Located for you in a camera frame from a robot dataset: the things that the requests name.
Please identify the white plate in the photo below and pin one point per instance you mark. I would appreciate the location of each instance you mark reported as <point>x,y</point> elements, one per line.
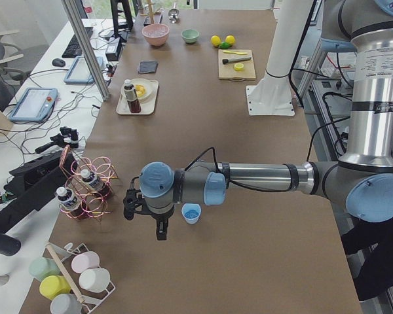
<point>147,83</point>

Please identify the dark drink bottle on tray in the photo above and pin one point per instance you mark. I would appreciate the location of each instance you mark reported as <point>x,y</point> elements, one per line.
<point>131,97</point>

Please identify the wooden rack handle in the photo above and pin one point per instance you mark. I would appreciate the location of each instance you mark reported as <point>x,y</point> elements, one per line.
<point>80,298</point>

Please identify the black keyboard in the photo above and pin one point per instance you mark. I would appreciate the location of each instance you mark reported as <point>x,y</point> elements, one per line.
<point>73,48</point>

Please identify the light blue plastic cup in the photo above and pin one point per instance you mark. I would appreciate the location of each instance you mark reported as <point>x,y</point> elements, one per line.
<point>191,212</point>

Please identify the teach pendant far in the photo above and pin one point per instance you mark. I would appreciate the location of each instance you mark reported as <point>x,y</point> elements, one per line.
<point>79,73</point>

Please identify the grey folded cloth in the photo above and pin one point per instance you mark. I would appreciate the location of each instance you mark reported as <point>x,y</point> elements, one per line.
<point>146,67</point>

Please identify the lemon half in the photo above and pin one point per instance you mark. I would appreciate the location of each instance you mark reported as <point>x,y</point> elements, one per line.
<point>238,66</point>

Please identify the white wire cup rack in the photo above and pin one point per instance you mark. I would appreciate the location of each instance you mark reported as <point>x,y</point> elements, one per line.
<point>92,300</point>

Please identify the copper wire bottle rack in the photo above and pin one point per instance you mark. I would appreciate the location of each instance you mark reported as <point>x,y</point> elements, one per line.
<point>87,188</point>

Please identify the bottle in rack lower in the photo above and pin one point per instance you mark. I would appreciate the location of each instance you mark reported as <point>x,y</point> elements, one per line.
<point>71,204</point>

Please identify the aluminium frame post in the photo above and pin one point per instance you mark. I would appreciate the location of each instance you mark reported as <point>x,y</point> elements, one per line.
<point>88,53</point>

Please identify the black equipment case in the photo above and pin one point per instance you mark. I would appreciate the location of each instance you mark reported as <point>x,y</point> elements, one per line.
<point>34,185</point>

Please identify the black power adapter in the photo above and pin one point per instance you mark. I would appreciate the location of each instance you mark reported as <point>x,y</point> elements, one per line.
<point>113,49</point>

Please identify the pink bowl with ice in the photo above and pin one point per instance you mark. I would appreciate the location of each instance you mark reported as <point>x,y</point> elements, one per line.
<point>156,34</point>

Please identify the green ceramic bowl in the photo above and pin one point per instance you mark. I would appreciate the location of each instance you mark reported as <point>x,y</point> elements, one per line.
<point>190,36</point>

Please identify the yellow cup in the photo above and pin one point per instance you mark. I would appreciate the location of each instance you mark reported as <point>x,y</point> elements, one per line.
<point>54,285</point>

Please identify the beige serving tray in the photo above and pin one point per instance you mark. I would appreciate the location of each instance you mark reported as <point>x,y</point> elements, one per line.
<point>147,106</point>

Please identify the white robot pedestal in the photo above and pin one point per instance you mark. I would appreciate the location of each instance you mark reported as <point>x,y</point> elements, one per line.
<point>272,95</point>

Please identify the wooden cutting board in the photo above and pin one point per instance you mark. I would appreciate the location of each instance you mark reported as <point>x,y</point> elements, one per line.
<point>226,72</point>

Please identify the grey cup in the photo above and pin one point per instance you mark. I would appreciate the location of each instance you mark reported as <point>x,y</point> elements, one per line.
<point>65,304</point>

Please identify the bottle in rack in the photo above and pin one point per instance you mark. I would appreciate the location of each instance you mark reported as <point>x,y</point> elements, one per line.
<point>95,183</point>
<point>71,204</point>

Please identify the teach pendant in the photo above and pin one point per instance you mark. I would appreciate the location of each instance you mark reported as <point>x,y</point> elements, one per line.
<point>79,73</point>
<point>35,105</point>

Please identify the steel cylinder black tip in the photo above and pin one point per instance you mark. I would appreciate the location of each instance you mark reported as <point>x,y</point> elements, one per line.
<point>235,60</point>

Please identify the teach pendant near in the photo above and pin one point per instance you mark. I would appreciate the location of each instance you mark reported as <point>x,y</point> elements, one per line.
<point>35,105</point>

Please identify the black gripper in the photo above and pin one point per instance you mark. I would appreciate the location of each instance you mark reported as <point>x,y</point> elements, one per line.
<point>160,218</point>

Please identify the wooden mug tree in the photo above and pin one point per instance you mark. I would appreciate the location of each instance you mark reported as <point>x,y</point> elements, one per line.
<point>152,12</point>

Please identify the white cup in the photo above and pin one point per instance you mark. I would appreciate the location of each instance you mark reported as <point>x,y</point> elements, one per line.
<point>94,280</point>

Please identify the yellow plastic knife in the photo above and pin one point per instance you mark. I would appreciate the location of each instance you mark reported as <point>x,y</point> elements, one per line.
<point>235,52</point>

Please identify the green lime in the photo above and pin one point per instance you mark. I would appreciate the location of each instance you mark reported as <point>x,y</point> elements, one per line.
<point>224,45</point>

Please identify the yellow lemon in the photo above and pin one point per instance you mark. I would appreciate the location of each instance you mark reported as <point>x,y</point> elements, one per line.
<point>215,40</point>
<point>230,39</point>

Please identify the pink cup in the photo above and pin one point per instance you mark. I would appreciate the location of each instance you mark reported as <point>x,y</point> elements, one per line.
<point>85,261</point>

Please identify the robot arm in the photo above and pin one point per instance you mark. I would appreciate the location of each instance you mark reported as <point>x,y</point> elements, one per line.
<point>361,180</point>

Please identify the bottle in rack upper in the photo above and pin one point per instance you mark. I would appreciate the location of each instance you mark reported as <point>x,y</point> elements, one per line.
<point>95,183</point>

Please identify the black computer mouse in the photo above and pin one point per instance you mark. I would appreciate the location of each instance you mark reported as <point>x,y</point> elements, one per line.
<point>57,62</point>

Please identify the green cup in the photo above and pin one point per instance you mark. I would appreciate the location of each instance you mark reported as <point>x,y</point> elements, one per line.
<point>42,267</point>

